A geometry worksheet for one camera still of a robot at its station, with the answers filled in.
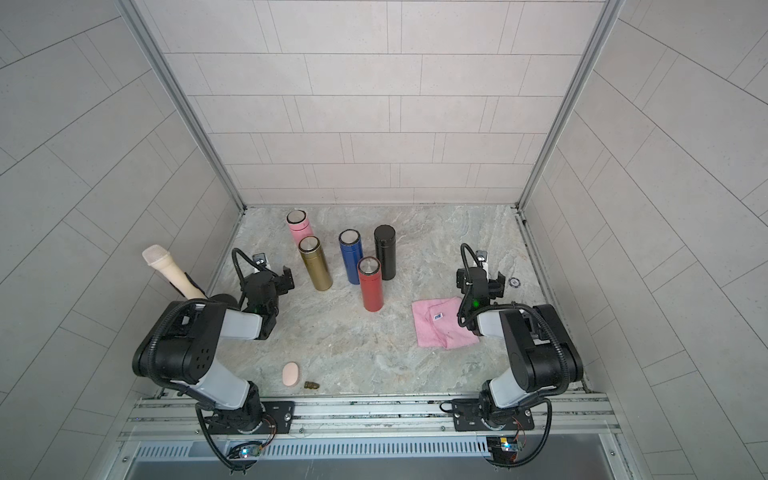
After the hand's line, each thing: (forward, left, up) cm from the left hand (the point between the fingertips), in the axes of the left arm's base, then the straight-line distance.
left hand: (275, 265), depth 94 cm
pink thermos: (+3, -10, +16) cm, 19 cm away
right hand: (0, -66, +1) cm, 66 cm away
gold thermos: (-5, -16, +11) cm, 20 cm away
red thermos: (-12, -32, +16) cm, 38 cm away
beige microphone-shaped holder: (-13, +16, +24) cm, 32 cm away
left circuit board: (-47, -6, -2) cm, 48 cm away
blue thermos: (-2, -26, +16) cm, 31 cm away
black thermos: (-1, -36, +11) cm, 37 cm away
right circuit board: (-47, -63, -4) cm, 79 cm away
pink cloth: (-18, -51, -2) cm, 54 cm away
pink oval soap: (-32, -12, -2) cm, 34 cm away
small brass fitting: (-34, -17, -4) cm, 38 cm away
